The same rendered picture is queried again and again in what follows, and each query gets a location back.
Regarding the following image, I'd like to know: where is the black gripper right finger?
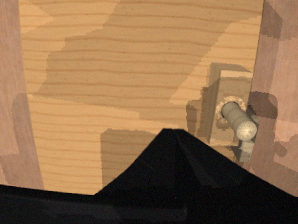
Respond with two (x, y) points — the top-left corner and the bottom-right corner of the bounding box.
(173, 129), (298, 224)

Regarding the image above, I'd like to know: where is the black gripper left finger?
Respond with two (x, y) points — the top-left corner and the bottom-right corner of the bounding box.
(0, 128), (187, 224)

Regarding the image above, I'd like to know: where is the tan wooden dowel pin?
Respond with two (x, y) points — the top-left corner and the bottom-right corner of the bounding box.
(221, 102), (257, 141)

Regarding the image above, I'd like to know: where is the light brown wooden board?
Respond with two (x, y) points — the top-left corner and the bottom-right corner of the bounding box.
(18, 0), (265, 195)

